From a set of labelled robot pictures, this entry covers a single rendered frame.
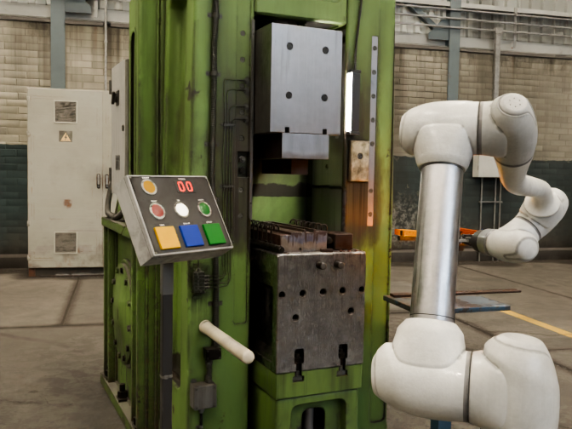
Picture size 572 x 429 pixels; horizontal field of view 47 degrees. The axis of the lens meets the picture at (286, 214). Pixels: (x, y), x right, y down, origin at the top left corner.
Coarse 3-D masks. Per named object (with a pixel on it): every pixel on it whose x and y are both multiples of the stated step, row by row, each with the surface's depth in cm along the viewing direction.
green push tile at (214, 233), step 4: (204, 224) 216; (208, 224) 217; (212, 224) 219; (216, 224) 220; (204, 228) 215; (208, 228) 216; (212, 228) 218; (216, 228) 219; (220, 228) 221; (204, 232) 215; (208, 232) 215; (212, 232) 217; (216, 232) 218; (220, 232) 220; (208, 236) 215; (212, 236) 216; (216, 236) 217; (220, 236) 219; (208, 240) 214; (212, 240) 215; (216, 240) 216; (220, 240) 218; (224, 240) 219; (212, 244) 215
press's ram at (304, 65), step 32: (256, 32) 252; (288, 32) 242; (320, 32) 247; (256, 64) 252; (288, 64) 242; (320, 64) 248; (256, 96) 252; (288, 96) 244; (320, 96) 249; (256, 128) 253; (288, 128) 245; (320, 128) 250
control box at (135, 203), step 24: (120, 192) 206; (144, 192) 205; (168, 192) 212; (192, 192) 220; (144, 216) 200; (168, 216) 207; (192, 216) 215; (216, 216) 223; (144, 240) 199; (144, 264) 200
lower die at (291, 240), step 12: (252, 228) 273; (264, 228) 271; (276, 228) 264; (288, 228) 262; (312, 228) 265; (264, 240) 260; (276, 240) 249; (288, 240) 247; (300, 240) 249; (312, 240) 252; (324, 240) 254
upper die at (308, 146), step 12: (264, 144) 259; (276, 144) 248; (288, 144) 245; (300, 144) 247; (312, 144) 249; (324, 144) 251; (264, 156) 259; (276, 156) 248; (288, 156) 245; (300, 156) 247; (312, 156) 249; (324, 156) 251
